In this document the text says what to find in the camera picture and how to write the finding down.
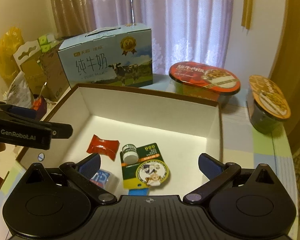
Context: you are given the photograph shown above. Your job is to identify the brown cardboard sorting box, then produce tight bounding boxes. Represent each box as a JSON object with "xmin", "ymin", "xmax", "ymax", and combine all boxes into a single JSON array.
[{"xmin": 17, "ymin": 84, "xmax": 223, "ymax": 196}]

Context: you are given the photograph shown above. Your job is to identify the blue tissue packet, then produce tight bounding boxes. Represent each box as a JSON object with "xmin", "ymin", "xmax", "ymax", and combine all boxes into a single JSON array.
[{"xmin": 90, "ymin": 169, "xmax": 119, "ymax": 194}]

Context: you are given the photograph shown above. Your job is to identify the white crumpled plastic bag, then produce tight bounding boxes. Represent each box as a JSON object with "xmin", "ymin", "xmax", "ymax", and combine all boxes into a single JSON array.
[{"xmin": 4, "ymin": 72, "xmax": 33, "ymax": 108}]

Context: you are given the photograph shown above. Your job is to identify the dark red small tray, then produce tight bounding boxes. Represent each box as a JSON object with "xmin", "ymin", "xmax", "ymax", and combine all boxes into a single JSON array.
[{"xmin": 32, "ymin": 96, "xmax": 47, "ymax": 120}]

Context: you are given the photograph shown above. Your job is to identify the red snack packet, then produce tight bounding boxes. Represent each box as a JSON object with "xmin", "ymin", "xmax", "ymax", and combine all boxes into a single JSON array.
[{"xmin": 87, "ymin": 135, "xmax": 120, "ymax": 161}]

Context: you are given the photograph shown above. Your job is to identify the checkered tablecloth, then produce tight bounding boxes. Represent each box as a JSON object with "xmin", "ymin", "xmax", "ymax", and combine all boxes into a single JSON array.
[{"xmin": 0, "ymin": 73, "xmax": 299, "ymax": 240}]

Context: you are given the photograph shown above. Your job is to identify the small white green jar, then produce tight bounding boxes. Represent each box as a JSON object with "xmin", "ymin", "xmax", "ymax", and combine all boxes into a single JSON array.
[{"xmin": 122, "ymin": 144, "xmax": 139, "ymax": 165}]

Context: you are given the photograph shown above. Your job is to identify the brown cardboard carton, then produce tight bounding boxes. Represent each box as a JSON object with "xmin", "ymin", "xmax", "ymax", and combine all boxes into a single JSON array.
[{"xmin": 13, "ymin": 40, "xmax": 69, "ymax": 101}]

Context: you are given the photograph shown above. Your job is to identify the green card with badge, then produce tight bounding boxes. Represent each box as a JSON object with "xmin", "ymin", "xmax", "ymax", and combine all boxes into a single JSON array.
[{"xmin": 120, "ymin": 143, "xmax": 170, "ymax": 190}]

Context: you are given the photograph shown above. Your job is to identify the orange lid noodle bowl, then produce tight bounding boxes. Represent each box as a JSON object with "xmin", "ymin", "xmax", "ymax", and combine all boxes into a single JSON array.
[{"xmin": 246, "ymin": 75, "xmax": 291, "ymax": 134}]

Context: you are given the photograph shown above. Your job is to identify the yellow plastic bag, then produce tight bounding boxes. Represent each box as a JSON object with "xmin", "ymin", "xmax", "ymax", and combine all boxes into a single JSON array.
[{"xmin": 0, "ymin": 27, "xmax": 25, "ymax": 87}]

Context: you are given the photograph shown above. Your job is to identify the green tissue packs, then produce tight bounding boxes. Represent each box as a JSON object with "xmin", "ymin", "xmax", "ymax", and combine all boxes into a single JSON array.
[{"xmin": 37, "ymin": 33, "xmax": 59, "ymax": 53}]

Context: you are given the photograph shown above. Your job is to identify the blue milk carton box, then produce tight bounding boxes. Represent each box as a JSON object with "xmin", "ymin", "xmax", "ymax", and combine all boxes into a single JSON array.
[{"xmin": 58, "ymin": 23, "xmax": 153, "ymax": 87}]

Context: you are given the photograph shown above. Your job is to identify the red lid noodle bowl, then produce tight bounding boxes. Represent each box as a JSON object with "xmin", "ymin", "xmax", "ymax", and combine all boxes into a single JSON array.
[{"xmin": 169, "ymin": 61, "xmax": 241, "ymax": 105}]

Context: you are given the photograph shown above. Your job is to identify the brown side curtain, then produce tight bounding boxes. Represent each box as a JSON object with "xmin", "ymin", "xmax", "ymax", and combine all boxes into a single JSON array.
[{"xmin": 270, "ymin": 0, "xmax": 300, "ymax": 153}]

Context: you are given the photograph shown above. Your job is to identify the purple window curtain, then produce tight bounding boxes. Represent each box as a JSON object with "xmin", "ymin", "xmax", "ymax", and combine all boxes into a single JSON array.
[{"xmin": 50, "ymin": 0, "xmax": 234, "ymax": 74}]

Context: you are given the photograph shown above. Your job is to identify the wooden wall hook strip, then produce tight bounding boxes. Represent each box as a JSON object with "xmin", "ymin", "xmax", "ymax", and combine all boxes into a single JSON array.
[{"xmin": 241, "ymin": 0, "xmax": 254, "ymax": 30}]

